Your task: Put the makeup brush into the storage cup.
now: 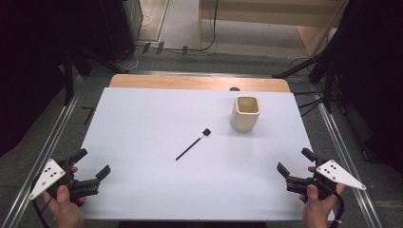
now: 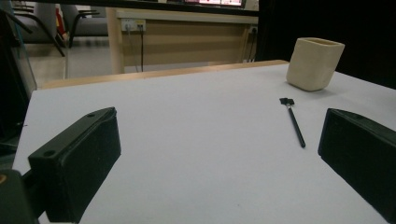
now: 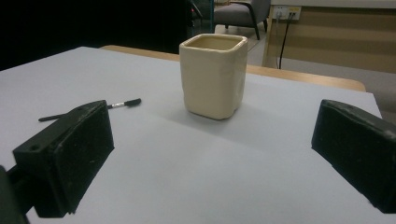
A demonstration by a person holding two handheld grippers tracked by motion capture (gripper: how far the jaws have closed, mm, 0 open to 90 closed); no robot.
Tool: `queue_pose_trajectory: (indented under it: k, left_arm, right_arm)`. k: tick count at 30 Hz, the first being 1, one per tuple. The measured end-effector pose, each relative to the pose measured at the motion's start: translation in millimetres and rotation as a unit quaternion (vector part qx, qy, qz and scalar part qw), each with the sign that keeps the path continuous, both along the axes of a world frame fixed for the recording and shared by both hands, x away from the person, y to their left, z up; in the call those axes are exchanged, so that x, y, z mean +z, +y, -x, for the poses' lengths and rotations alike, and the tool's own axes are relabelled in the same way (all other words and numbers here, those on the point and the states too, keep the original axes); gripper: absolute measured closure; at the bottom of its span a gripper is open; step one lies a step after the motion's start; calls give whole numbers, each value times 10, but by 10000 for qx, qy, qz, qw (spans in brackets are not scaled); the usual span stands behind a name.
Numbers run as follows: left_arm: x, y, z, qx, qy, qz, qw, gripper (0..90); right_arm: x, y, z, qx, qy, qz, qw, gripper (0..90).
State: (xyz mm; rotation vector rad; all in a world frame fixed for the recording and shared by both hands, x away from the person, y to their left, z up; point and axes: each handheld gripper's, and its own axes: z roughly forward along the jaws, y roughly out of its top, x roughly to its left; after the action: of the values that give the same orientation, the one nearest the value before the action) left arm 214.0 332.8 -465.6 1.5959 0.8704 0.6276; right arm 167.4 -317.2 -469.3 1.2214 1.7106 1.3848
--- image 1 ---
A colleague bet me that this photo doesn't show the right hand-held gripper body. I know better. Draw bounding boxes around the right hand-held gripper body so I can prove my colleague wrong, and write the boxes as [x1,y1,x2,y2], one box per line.
[285,158,367,201]

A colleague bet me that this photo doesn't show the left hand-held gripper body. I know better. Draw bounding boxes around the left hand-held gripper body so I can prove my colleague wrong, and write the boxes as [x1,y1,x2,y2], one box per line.
[29,157,101,204]

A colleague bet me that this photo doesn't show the person's left hand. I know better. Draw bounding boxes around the person's left hand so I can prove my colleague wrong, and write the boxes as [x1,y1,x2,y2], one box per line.
[42,166,87,228]

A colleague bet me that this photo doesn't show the person's right hand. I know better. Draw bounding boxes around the person's right hand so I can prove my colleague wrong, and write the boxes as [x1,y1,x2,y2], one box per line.
[298,165,346,228]

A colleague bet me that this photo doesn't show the white table cover sheet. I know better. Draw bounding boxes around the white table cover sheet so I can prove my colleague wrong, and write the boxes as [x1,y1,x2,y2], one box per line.
[75,87,336,222]

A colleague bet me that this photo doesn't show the beige square cup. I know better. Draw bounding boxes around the beige square cup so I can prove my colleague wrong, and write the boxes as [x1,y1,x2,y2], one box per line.
[230,95,261,133]

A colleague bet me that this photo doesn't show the black stand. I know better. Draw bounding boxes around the black stand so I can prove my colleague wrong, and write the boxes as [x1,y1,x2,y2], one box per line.
[61,44,130,106]
[271,51,341,114]

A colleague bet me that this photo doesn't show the black makeup brush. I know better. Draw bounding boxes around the black makeup brush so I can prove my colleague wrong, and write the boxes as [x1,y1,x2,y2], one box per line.
[175,127,212,162]

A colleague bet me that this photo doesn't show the dark curtain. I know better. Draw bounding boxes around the dark curtain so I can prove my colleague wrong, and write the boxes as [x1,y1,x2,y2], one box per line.
[329,0,403,174]
[0,0,137,158]

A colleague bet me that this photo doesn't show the wooden table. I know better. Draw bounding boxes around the wooden table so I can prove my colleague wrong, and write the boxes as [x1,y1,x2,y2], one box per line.
[108,73,291,94]

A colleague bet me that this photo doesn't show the light wooden cabinet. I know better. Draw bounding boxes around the light wooden cabinet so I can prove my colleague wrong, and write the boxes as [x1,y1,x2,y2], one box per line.
[197,0,350,59]

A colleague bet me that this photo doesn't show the metal floor rail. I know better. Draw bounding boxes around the metal floor rail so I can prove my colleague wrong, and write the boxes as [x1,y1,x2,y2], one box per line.
[312,83,384,228]
[0,74,84,228]

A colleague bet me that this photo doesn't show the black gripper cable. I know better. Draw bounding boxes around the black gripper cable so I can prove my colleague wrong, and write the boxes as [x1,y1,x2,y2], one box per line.
[30,177,53,228]
[322,181,346,228]

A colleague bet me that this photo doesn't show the black floor cables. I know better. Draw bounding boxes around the black floor cables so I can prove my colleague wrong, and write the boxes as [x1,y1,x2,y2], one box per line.
[293,89,327,118]

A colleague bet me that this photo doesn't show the white floor cable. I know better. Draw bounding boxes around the white floor cable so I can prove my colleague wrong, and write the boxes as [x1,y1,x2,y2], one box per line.
[122,13,154,71]

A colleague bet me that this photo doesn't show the black hanging cable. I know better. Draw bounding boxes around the black hanging cable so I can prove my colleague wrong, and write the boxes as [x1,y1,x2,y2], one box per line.
[164,0,220,54]

